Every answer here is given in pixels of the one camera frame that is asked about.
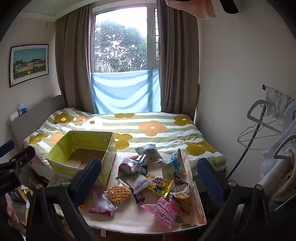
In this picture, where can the window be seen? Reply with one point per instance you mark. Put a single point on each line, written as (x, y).
(120, 41)

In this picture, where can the blue cream snack packet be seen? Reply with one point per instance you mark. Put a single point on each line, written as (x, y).
(173, 163)

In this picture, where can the pink white snack packet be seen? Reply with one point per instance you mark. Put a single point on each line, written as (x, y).
(101, 205)

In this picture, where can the white garment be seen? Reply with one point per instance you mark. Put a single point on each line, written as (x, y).
(270, 162)

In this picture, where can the grey headboard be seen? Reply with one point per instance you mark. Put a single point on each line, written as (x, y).
(34, 111)

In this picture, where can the pink hanging cloth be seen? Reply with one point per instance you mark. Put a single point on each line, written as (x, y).
(192, 9)

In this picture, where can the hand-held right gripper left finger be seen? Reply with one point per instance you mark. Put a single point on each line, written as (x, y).
(89, 172)

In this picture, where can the brown curtain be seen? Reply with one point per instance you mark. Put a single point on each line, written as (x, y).
(74, 69)
(180, 69)

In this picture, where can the blue tissue pack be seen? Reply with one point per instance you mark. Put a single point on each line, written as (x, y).
(22, 109)

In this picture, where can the pink printed snack packet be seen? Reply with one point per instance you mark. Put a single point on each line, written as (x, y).
(161, 210)

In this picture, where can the yellow-green cardboard box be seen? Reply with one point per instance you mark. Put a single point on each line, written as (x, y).
(69, 143)

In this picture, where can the waffle packet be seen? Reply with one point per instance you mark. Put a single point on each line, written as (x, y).
(119, 193)

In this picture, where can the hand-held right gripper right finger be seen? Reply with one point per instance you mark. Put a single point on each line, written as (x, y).
(208, 178)

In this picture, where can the bed with floral duvet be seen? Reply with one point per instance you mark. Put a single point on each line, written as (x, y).
(150, 136)

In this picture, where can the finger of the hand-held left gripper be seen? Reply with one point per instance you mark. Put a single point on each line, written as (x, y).
(7, 146)
(22, 156)

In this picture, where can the beige snack packet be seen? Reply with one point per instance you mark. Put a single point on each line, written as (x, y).
(182, 199)

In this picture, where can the dark chocolate bar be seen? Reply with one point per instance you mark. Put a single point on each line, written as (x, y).
(139, 197)

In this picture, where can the person's left hand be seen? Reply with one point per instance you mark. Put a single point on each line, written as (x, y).
(12, 214)

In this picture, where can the framed wall picture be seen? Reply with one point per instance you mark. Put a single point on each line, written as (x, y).
(29, 62)

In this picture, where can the white grey snack packet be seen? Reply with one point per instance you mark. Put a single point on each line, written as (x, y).
(138, 182)

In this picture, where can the silver grey snack bag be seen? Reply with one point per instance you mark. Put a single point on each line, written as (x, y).
(149, 153)

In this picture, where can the grey clothes hanger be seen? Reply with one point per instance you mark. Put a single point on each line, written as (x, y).
(249, 111)

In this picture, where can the beige garment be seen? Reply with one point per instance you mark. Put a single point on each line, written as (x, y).
(284, 180)

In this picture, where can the yellow black snack packet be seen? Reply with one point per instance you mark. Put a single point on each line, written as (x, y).
(159, 184)

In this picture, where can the white paper roll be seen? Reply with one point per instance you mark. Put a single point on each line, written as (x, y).
(14, 115)

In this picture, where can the silver red blue snack packet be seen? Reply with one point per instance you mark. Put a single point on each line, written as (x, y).
(130, 165)

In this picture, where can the light blue cloth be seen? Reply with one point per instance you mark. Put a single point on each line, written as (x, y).
(124, 92)

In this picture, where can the grey green cloth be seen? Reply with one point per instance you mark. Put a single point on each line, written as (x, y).
(277, 102)

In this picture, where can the black hanging object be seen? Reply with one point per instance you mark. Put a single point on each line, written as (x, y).
(229, 5)

